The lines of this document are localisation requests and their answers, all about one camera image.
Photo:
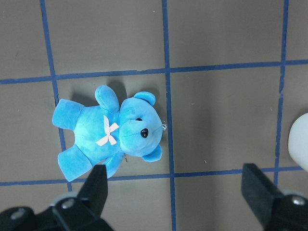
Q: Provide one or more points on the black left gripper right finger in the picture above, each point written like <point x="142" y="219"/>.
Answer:
<point x="274" y="209"/>

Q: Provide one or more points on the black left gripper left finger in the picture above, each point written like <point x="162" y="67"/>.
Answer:
<point x="82" y="212"/>

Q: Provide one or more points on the white trash can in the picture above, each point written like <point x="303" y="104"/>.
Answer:
<point x="298" y="141"/>

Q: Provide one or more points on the blue teddy bear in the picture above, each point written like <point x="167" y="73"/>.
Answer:
<point x="107" y="132"/>

